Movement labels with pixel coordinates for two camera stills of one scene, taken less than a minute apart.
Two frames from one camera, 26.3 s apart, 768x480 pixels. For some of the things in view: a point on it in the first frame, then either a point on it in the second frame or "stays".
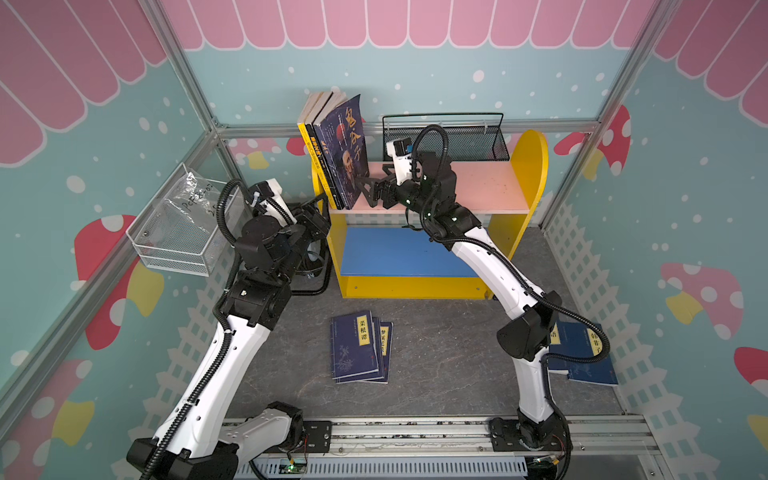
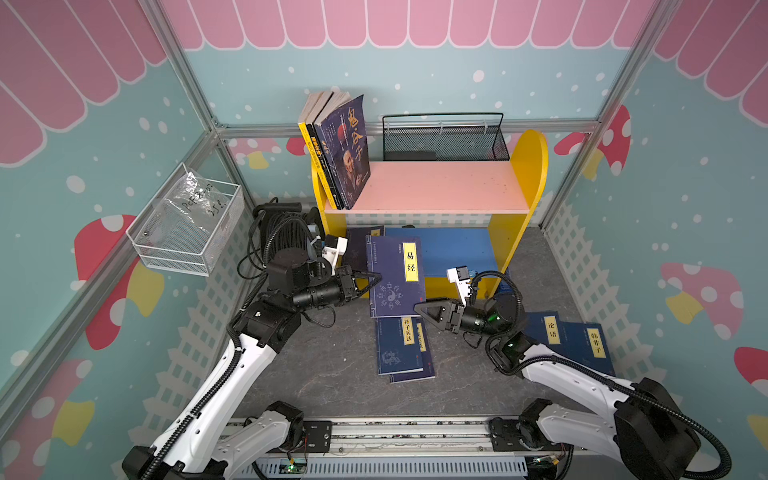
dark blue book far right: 578,338 stays
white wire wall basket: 179,230 stays
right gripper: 389,181 → 445,313
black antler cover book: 317,144 stays
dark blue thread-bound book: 353,348 → 356,251
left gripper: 317,224 → 376,280
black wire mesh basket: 471,137 stays
